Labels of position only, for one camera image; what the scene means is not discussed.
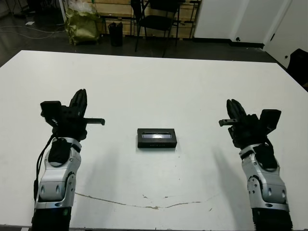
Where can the black seat back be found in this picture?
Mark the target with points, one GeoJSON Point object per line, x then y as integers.
{"type": "Point", "coordinates": [299, 67]}

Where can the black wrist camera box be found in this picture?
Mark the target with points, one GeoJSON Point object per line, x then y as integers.
{"type": "Point", "coordinates": [51, 110]}
{"type": "Point", "coordinates": [270, 118]}

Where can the green sack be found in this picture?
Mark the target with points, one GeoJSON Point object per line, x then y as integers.
{"type": "Point", "coordinates": [83, 29]}

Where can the clear plastic bag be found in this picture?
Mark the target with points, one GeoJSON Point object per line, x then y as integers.
{"type": "Point", "coordinates": [80, 6]}

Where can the black waste bin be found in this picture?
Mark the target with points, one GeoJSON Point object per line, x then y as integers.
{"type": "Point", "coordinates": [116, 33]}

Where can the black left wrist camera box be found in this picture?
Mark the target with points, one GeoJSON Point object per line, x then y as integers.
{"type": "Point", "coordinates": [51, 110]}

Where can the black box lid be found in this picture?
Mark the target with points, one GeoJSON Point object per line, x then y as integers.
{"type": "Point", "coordinates": [156, 138]}

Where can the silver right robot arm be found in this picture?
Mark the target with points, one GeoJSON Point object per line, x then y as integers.
{"type": "Point", "coordinates": [264, 183]}

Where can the black chair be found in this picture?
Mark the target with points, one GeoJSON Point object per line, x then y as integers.
{"type": "Point", "coordinates": [156, 20]}

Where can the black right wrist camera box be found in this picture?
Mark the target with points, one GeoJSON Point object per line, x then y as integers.
{"type": "Point", "coordinates": [270, 118]}

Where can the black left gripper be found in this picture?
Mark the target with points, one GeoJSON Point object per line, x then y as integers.
{"type": "Point", "coordinates": [69, 125]}

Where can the white paper sheet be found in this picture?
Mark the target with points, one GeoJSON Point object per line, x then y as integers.
{"type": "Point", "coordinates": [29, 23]}

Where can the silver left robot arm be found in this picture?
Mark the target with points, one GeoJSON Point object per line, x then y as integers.
{"type": "Point", "coordinates": [56, 178]}

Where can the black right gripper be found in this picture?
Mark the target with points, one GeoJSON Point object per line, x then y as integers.
{"type": "Point", "coordinates": [245, 131]}

